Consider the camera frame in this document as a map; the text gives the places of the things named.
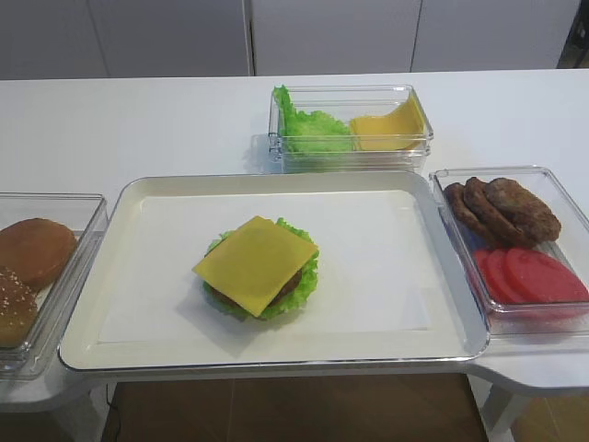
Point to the green lettuce in bin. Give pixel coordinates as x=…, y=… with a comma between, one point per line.
x=307, y=132

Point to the plain orange bun bottom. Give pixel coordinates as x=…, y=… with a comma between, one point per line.
x=37, y=250

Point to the yellow cheese slice on burger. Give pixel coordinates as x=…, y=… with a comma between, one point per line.
x=253, y=263

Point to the white metal serving tray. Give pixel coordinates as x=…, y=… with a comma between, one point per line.
x=391, y=289

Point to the yellow cheese slices in bin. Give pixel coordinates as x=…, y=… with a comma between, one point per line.
x=402, y=128

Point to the clear bin with buns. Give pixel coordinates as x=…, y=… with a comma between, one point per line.
x=85, y=215

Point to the front brown patty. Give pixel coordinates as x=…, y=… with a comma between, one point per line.
x=525, y=211

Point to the middle brown patty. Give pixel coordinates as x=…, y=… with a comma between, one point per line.
x=486, y=213

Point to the green lettuce under burger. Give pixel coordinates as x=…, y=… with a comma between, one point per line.
x=294, y=301

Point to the middle red tomato slice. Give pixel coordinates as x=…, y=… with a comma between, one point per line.
x=501, y=291

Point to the clear bin lettuce and cheese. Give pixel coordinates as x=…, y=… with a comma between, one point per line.
x=345, y=103

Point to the back red tomato slice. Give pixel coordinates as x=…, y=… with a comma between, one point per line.
x=480, y=257

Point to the red tomato slice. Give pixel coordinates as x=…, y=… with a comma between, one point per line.
x=501, y=291
x=480, y=257
x=542, y=279

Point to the clear bin patties and tomato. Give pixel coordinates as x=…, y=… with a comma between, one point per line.
x=571, y=249

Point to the sesame bun top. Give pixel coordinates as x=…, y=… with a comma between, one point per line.
x=18, y=309

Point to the front red tomato slice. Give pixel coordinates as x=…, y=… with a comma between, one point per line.
x=542, y=279

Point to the back brown patty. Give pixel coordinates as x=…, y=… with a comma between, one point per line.
x=454, y=194

